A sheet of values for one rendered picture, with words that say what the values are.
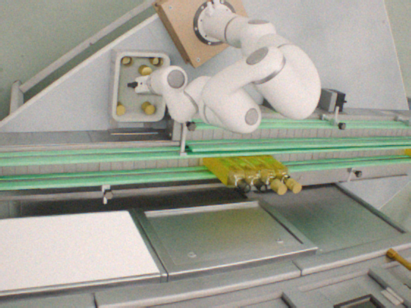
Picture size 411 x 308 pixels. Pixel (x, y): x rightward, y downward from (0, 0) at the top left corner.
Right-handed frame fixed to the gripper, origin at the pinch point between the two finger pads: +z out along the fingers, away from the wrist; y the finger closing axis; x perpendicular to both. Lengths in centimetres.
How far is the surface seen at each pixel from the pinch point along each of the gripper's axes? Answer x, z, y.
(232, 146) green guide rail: -20.8, -9.4, 26.1
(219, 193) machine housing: -39.9, 5.5, 28.5
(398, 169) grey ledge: -40, 3, 127
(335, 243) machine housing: -52, -34, 51
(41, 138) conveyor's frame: -15.1, 2.8, -33.9
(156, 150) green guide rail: -20.9, -4.9, 1.7
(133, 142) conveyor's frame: -18.1, -2.3, -5.2
